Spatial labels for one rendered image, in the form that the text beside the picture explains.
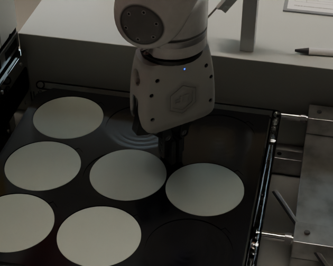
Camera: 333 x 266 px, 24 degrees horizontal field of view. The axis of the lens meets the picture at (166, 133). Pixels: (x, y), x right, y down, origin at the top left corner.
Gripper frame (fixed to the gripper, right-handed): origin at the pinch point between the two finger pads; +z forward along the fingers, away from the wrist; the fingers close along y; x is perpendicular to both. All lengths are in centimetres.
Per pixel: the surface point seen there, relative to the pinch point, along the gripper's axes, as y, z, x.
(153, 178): -4.0, 2.0, -2.5
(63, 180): -14.2, 2.1, 3.0
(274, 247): 7.4, 10.1, -14.1
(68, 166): -12.5, 2.1, 5.2
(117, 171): -7.4, 2.1, 1.2
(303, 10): 31.8, -4.7, 14.0
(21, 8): 47, 92, 207
